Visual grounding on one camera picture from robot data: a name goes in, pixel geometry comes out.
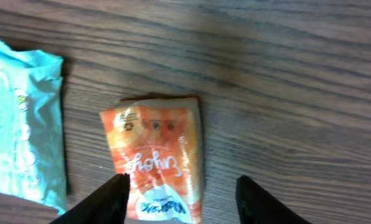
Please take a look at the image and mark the teal snack packet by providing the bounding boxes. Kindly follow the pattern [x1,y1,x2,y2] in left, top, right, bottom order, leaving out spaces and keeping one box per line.
[0,41,67,215]

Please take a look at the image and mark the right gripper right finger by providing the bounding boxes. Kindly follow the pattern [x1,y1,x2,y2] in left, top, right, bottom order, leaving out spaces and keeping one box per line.
[235,175,310,224]

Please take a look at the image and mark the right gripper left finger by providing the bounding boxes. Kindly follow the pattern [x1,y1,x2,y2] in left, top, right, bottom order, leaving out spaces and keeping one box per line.
[51,174,130,224]

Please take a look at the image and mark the small orange white box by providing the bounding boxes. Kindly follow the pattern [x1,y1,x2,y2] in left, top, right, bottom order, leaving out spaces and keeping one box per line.
[100,98,204,223]

